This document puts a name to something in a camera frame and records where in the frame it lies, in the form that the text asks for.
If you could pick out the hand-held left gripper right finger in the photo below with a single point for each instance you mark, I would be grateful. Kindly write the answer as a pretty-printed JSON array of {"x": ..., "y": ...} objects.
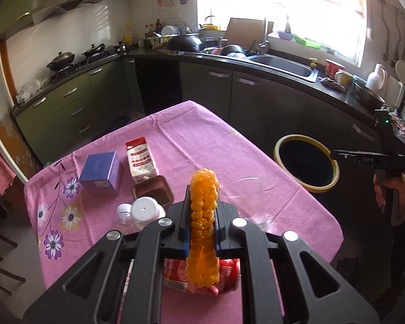
[{"x": 218, "y": 233}]

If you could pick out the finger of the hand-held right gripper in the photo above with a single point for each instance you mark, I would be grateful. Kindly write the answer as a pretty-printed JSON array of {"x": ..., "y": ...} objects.
[{"x": 357, "y": 158}]

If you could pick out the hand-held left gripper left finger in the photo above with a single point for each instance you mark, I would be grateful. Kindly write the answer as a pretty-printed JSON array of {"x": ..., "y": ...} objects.
[{"x": 187, "y": 241}]

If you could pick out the orange bubble toy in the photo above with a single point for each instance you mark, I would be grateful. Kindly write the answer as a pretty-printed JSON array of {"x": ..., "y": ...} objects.
[{"x": 204, "y": 202}]

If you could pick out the yellow-rimmed black trash bin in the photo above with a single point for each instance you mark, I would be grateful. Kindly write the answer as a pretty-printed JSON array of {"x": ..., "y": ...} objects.
[{"x": 307, "y": 162}]

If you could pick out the red and white carton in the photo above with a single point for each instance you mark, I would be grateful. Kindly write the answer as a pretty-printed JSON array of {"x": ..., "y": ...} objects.
[{"x": 141, "y": 160}]

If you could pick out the crushed red drink can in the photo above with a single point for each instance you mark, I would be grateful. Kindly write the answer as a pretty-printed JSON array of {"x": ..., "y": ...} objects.
[{"x": 229, "y": 273}]

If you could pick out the steel mixing bowl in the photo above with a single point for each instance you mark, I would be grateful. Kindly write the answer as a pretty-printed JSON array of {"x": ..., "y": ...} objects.
[{"x": 368, "y": 96}]

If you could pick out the clear plastic cup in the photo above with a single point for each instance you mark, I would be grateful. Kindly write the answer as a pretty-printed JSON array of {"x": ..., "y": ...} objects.
[{"x": 249, "y": 202}]

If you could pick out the white plastic bottle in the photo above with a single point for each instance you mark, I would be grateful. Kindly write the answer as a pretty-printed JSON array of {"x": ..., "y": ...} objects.
[{"x": 145, "y": 211}]

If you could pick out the white plastic jug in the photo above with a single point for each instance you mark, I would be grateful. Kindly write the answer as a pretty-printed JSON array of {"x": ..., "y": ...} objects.
[{"x": 376, "y": 77}]

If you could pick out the brown plastic tray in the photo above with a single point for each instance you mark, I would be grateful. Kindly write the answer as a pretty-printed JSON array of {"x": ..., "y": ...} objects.
[{"x": 153, "y": 189}]

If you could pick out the small clear white-capped bottle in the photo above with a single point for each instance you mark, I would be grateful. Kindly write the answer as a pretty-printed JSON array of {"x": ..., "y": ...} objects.
[{"x": 124, "y": 213}]

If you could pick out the yellow mug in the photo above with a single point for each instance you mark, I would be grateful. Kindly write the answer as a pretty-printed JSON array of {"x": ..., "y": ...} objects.
[{"x": 344, "y": 78}]

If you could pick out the red and white paper cup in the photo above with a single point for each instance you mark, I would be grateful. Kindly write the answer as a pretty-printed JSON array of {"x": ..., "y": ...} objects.
[{"x": 334, "y": 68}]

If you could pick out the pink floral tablecloth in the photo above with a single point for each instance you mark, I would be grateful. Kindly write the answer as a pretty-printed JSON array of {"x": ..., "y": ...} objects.
[{"x": 195, "y": 135}]

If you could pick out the blue purple cardboard box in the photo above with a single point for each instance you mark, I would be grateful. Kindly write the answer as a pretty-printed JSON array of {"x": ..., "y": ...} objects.
[{"x": 99, "y": 172}]

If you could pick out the steel kitchen sink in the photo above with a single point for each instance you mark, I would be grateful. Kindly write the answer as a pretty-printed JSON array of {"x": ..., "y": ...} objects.
[{"x": 283, "y": 65}]

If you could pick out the green plastic basin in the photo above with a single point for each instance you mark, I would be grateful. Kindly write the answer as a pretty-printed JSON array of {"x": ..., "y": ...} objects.
[{"x": 308, "y": 43}]

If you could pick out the steel faucet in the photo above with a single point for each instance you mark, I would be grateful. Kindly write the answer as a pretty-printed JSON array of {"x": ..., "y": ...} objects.
[{"x": 264, "y": 42}]

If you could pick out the wooden cutting board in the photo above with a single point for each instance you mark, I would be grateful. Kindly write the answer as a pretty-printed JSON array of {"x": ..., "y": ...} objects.
[{"x": 243, "y": 30}]

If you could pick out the green lower kitchen cabinets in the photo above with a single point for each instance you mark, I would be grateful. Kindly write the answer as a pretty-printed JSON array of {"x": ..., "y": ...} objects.
[{"x": 71, "y": 108}]

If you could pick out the green kitchen cabinets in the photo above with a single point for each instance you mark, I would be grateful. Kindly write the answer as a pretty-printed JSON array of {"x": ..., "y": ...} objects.
[
  {"x": 17, "y": 13},
  {"x": 71, "y": 108}
]

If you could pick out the wooden chair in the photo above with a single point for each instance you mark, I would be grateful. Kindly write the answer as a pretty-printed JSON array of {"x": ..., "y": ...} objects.
[{"x": 0, "y": 270}]

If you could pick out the large black wok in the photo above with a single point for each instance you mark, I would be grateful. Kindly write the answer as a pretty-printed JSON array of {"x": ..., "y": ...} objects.
[{"x": 185, "y": 43}]

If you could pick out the yellow kettle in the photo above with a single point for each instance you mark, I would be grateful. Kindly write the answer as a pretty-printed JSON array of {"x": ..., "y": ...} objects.
[{"x": 210, "y": 26}]

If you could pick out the gas stove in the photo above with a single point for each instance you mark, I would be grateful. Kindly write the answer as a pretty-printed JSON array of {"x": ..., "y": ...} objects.
[{"x": 84, "y": 65}]

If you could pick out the dish rack with plates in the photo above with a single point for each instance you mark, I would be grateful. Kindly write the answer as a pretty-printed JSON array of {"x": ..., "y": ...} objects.
[{"x": 172, "y": 30}]

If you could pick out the yellow oil bottle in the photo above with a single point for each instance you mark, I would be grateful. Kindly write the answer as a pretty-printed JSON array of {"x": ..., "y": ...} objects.
[{"x": 128, "y": 37}]

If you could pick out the black frying pan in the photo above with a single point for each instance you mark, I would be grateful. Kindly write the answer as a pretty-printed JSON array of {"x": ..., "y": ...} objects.
[{"x": 94, "y": 50}]

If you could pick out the clear plastic bag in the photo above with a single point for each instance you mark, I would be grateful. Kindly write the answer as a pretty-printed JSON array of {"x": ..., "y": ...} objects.
[{"x": 32, "y": 89}]

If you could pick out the black lidded wok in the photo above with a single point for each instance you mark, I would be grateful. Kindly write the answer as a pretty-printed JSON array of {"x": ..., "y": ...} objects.
[{"x": 61, "y": 59}]

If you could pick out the steel range hood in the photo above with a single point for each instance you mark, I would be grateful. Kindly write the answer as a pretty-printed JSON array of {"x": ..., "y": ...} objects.
[{"x": 71, "y": 0}]

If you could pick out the green upper kitchen cabinets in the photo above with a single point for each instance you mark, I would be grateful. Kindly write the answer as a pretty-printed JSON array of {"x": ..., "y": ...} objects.
[{"x": 17, "y": 13}]

